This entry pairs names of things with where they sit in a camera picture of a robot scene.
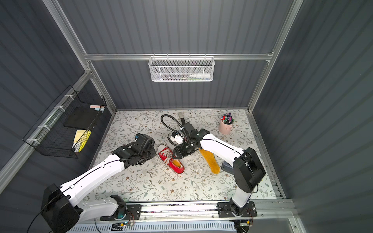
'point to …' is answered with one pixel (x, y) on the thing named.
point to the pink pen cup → (225, 124)
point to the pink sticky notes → (98, 108)
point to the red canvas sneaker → (175, 165)
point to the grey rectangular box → (226, 166)
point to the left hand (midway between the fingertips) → (154, 152)
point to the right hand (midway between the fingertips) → (177, 155)
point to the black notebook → (81, 117)
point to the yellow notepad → (81, 138)
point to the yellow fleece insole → (211, 159)
